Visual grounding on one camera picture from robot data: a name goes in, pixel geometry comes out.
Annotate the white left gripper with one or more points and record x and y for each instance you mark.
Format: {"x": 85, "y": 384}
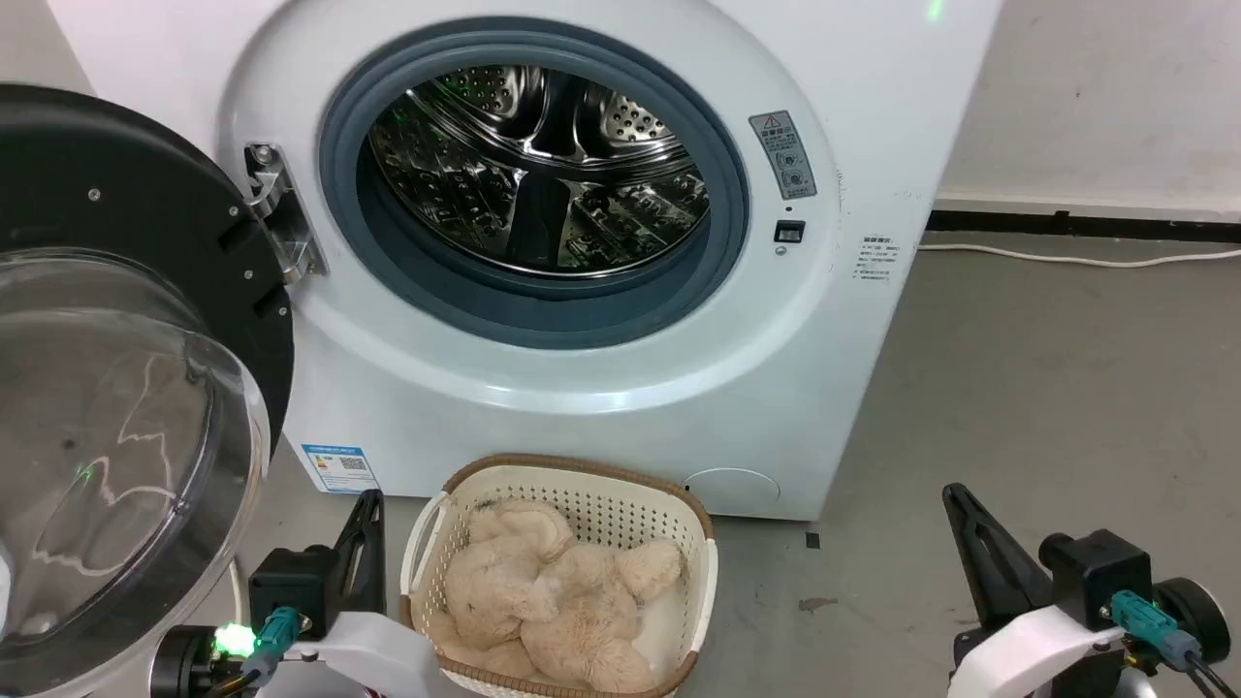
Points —
{"x": 373, "y": 659}

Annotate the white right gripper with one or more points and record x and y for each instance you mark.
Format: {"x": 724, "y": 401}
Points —
{"x": 1028, "y": 654}

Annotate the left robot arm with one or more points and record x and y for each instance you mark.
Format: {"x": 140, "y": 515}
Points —
{"x": 179, "y": 664}

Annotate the white front-load washing machine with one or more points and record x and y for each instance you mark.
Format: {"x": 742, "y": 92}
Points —
{"x": 601, "y": 427}

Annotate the blue energy label sticker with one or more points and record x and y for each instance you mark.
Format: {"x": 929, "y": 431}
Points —
{"x": 339, "y": 468}

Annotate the beige plush teddy bear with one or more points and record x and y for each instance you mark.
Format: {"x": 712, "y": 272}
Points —
{"x": 572, "y": 611}

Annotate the white brown-rimmed laundry basket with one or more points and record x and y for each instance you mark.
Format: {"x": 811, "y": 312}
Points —
{"x": 620, "y": 504}

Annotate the round white filter cover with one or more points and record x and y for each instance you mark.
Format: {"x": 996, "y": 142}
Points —
{"x": 732, "y": 491}

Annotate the small white text sticker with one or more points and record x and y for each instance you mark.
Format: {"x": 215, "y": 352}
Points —
{"x": 875, "y": 259}

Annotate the metal door hinge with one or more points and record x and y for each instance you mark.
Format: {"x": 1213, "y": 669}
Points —
{"x": 281, "y": 218}

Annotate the black baseboard strip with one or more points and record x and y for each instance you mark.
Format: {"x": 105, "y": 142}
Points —
{"x": 1066, "y": 225}

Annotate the black washer door clear glass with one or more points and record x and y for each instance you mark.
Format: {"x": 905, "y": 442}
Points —
{"x": 126, "y": 291}

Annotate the grey rubber door gasket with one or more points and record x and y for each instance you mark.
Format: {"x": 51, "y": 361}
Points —
{"x": 722, "y": 252}

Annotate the steel washer drum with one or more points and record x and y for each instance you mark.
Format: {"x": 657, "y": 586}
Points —
{"x": 538, "y": 165}

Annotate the grey warning sticker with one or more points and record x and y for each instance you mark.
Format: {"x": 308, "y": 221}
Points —
{"x": 783, "y": 155}

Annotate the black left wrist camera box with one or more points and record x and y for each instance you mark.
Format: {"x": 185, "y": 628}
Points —
{"x": 291, "y": 582}

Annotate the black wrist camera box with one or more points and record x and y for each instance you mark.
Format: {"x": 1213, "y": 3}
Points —
{"x": 1100, "y": 567}
{"x": 291, "y": 582}

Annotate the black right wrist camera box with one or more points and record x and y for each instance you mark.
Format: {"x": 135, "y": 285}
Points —
{"x": 1100, "y": 567}

